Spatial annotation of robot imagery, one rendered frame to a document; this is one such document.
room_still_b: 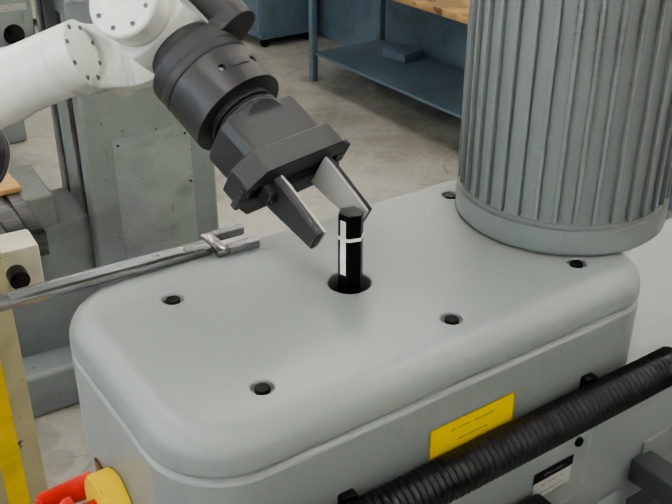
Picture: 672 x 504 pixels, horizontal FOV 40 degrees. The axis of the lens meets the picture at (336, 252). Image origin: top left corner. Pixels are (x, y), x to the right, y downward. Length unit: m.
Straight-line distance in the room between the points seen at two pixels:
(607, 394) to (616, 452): 0.18
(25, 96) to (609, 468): 0.68
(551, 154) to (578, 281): 0.11
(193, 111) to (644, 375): 0.45
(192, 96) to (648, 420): 0.57
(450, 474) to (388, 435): 0.06
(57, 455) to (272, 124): 2.93
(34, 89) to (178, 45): 0.16
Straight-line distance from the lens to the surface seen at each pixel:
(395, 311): 0.74
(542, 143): 0.80
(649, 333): 1.01
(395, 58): 7.09
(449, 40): 7.18
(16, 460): 2.95
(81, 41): 0.91
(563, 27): 0.78
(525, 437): 0.77
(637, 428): 1.01
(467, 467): 0.73
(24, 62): 0.90
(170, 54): 0.81
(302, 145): 0.77
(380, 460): 0.71
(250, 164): 0.74
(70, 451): 3.64
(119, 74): 0.91
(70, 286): 0.80
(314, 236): 0.74
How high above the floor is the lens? 2.29
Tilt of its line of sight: 29 degrees down
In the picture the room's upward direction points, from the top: straight up
